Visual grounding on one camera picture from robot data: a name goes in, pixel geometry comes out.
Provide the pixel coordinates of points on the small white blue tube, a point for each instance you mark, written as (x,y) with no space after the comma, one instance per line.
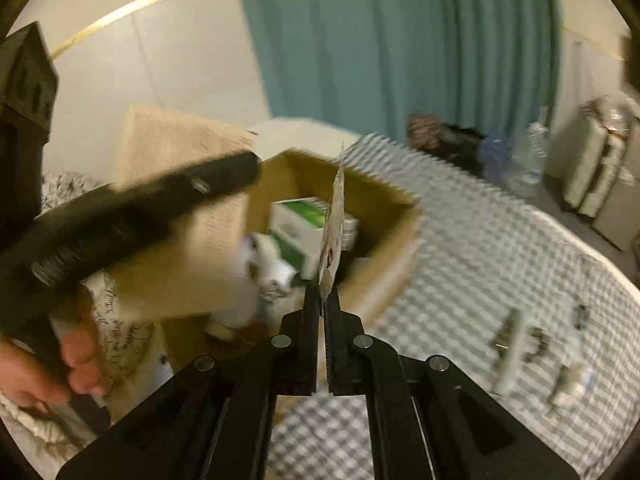
(570,390)

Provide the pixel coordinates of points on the clear plastic water bottle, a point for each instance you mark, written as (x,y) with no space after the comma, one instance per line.
(532,160)

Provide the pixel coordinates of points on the pale elongated object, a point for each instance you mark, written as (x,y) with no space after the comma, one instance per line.
(510,355)

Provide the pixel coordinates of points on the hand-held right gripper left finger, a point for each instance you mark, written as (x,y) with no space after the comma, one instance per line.
(307,340)

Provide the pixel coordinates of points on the dark bag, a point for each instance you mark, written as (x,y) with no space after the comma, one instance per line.
(450,145)

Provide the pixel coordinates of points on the blue plastic water bottle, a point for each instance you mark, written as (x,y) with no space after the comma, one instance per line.
(497,160)

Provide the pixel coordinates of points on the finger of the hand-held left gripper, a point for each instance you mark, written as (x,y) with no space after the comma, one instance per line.
(220,175)

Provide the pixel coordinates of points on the dark hair clip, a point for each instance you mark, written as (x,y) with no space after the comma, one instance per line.
(537,345)

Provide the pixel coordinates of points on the large cardboard box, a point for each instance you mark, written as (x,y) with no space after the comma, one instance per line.
(380,260)

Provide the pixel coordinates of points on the white and red sachet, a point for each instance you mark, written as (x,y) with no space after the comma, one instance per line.
(332,230)

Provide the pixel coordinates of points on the white printed blanket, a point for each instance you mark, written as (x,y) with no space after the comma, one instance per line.
(125,345)

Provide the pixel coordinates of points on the person's left hand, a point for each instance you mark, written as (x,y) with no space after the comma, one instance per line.
(80,360)

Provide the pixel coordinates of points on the checkered bed sheet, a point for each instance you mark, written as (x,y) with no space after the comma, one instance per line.
(475,240)

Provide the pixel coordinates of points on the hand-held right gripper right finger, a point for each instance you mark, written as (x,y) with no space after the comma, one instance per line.
(340,340)

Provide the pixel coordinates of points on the dark wooden cabinet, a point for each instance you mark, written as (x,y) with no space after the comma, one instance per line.
(25,85)

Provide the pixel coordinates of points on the green and white carton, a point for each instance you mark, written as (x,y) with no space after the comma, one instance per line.
(300,220)

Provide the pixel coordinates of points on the green curtain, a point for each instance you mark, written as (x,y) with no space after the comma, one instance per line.
(375,35)

